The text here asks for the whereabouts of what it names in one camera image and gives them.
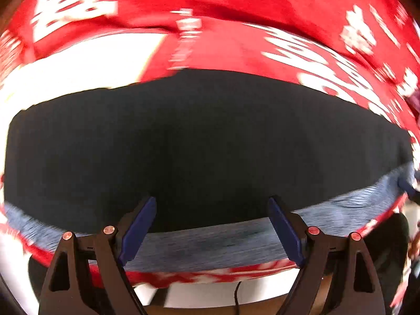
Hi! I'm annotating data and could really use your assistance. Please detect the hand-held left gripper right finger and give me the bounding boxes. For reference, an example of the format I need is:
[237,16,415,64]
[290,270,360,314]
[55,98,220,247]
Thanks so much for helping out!
[267,195,386,315]

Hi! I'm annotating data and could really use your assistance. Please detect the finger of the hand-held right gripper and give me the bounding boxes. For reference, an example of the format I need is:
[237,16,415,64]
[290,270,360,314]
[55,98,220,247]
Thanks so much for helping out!
[398,175,420,204]

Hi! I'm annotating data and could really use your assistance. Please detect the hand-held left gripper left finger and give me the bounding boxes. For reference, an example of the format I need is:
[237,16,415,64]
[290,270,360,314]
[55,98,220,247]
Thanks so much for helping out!
[38,196,157,315]

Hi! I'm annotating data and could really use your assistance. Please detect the red white printed blanket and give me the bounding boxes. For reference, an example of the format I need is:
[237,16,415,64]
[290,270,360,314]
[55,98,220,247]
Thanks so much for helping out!
[0,0,420,306]

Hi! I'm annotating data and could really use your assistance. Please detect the black pants with grey waistband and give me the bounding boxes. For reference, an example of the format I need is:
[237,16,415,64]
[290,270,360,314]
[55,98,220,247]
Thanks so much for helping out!
[3,69,416,273]

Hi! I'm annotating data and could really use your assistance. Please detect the thin black cable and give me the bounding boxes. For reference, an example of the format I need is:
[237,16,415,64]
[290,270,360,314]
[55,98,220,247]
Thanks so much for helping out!
[234,280,243,315]

